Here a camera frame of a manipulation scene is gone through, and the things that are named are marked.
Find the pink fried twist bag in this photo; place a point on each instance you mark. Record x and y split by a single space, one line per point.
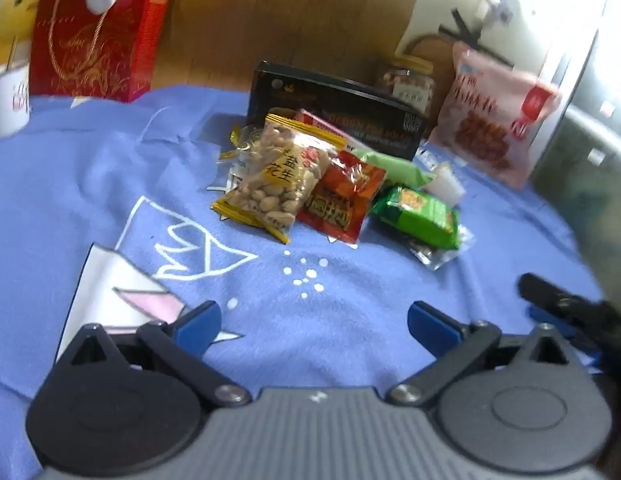
490 113

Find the wooden cutting board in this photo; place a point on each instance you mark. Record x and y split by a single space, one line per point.
438 50

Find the clear nut jar yellow lid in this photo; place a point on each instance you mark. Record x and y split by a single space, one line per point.
408 79

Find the pink candy bar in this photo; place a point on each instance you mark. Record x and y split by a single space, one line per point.
310 119

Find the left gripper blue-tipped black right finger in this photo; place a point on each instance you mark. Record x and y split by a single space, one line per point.
493 403

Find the peanut snack bag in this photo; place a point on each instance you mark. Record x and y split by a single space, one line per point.
284 165

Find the green cracker packet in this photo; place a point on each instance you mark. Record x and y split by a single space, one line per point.
419 215

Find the clear mooncake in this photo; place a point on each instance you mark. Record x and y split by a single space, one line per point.
233 162

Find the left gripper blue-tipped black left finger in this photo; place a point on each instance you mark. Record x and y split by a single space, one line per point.
121 404

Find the yellow duck plush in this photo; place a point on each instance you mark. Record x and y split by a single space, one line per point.
17 21

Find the light green bar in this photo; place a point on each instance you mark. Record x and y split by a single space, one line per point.
397 170

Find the black metal tin box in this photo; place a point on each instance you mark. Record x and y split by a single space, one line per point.
380 121

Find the white enamel mug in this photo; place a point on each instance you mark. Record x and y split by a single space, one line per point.
14 98

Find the blue patterned tablecloth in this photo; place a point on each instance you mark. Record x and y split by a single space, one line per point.
99 197

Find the red gift bag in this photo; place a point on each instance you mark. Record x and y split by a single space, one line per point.
107 56

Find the red orange snack packet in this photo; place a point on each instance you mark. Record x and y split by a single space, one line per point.
339 203

